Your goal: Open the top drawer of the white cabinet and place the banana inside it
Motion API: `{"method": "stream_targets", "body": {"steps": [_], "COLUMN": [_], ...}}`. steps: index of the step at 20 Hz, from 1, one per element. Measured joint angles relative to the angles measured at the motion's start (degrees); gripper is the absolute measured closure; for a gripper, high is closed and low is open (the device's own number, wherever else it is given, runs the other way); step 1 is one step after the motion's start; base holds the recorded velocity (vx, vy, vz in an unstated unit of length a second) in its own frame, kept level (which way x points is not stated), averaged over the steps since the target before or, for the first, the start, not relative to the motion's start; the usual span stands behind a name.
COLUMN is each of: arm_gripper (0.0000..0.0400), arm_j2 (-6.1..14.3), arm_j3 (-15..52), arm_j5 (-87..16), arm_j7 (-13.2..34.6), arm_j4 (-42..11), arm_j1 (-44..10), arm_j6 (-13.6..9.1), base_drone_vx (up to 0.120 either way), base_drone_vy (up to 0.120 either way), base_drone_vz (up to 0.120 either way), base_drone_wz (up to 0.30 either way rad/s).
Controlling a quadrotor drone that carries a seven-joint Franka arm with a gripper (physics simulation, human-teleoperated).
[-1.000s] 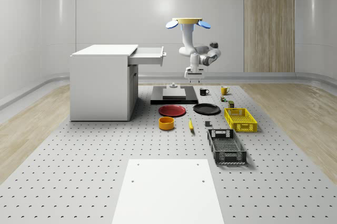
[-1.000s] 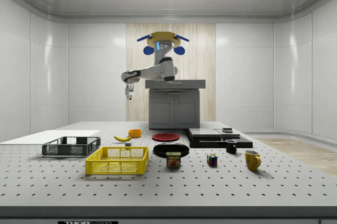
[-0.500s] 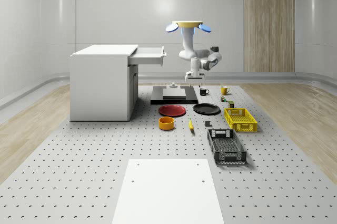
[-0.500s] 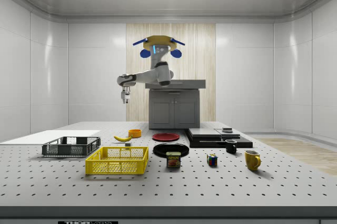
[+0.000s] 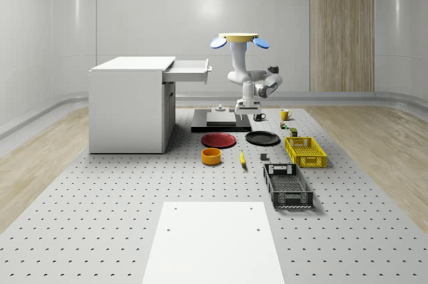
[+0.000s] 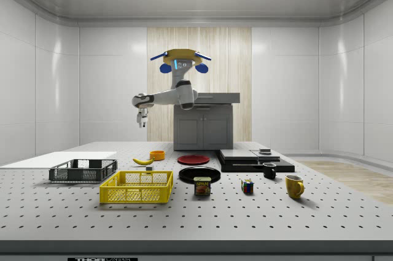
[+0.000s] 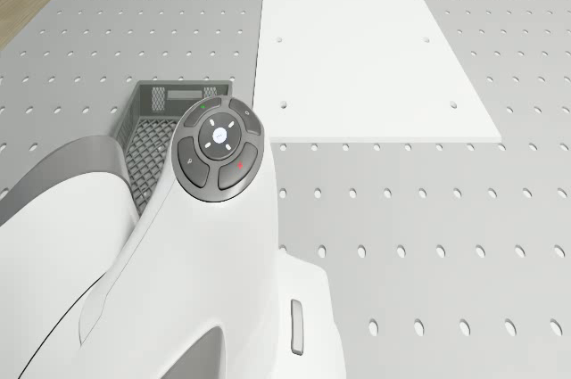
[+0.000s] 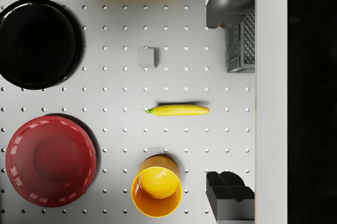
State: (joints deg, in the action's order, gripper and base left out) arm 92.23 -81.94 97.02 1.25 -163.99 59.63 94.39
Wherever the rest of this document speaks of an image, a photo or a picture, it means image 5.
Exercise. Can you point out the yellow bowl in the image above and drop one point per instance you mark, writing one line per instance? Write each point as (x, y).
(211, 158)

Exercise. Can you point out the white board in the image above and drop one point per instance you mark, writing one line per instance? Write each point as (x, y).
(214, 244)

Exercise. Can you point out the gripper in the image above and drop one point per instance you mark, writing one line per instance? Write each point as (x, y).
(247, 107)

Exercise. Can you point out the yellow mug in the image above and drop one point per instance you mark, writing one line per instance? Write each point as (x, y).
(285, 115)

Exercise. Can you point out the dark grey basket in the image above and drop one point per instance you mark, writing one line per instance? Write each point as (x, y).
(292, 193)

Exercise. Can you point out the yellow basket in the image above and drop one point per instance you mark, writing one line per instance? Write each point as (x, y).
(311, 157)

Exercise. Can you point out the flat-sided can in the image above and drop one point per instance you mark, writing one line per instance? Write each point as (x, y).
(293, 132)

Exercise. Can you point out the white drawer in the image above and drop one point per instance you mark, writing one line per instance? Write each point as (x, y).
(187, 77)

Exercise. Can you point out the puzzle cube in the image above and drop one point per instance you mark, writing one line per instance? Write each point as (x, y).
(284, 125)

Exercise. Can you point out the black mug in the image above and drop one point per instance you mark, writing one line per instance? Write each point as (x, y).
(258, 117)

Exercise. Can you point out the white cabinet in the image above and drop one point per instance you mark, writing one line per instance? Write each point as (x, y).
(127, 113)

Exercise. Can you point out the grey cube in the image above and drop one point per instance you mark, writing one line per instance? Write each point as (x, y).
(264, 156)

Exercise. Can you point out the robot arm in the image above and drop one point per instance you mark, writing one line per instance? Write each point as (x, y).
(238, 63)

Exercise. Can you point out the banana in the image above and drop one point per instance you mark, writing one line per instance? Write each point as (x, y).
(243, 158)

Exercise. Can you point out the black stove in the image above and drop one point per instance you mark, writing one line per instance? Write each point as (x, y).
(200, 120)

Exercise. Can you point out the red plate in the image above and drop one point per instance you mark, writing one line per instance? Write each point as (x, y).
(219, 140)

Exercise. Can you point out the black plate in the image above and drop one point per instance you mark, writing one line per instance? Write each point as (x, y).
(262, 138)

